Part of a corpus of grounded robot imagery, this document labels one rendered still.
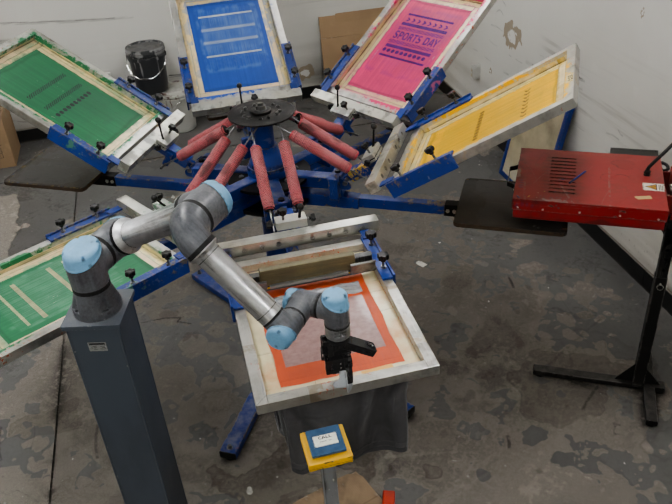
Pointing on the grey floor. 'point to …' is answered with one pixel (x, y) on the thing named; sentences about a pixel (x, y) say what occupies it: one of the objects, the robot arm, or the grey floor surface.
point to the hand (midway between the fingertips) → (348, 383)
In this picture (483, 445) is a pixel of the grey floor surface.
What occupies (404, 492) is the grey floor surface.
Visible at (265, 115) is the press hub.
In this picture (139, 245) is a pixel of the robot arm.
